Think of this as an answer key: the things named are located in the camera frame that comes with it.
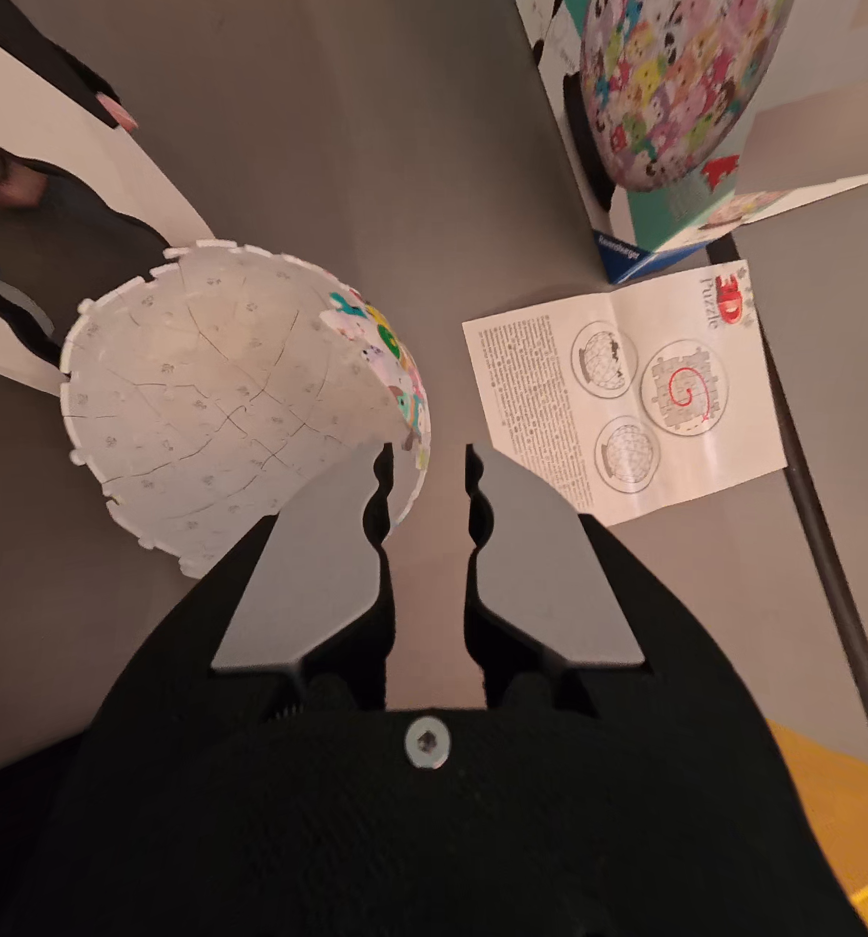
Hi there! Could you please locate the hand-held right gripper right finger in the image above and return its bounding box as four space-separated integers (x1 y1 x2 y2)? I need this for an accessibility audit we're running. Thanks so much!
463 441 649 710

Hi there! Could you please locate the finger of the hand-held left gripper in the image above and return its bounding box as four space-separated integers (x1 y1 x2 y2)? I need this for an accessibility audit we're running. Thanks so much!
0 233 66 398
0 22 217 251

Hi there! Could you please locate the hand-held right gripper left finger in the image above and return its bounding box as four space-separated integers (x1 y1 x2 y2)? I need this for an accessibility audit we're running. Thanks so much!
209 441 395 710

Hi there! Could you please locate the colourful puzzle ball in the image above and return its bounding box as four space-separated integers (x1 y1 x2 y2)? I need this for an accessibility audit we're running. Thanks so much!
59 239 433 581

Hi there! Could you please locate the teal puzzle box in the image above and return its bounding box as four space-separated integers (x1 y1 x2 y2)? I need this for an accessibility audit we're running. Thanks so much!
515 0 868 286

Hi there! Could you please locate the person's left hand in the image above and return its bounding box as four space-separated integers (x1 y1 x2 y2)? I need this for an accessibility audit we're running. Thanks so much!
0 90 141 211

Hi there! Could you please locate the white instruction leaflet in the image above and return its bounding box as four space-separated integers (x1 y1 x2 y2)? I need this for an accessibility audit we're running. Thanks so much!
461 260 788 529

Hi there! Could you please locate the yellow plastic bin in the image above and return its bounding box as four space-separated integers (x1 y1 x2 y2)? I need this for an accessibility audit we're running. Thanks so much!
765 719 868 937

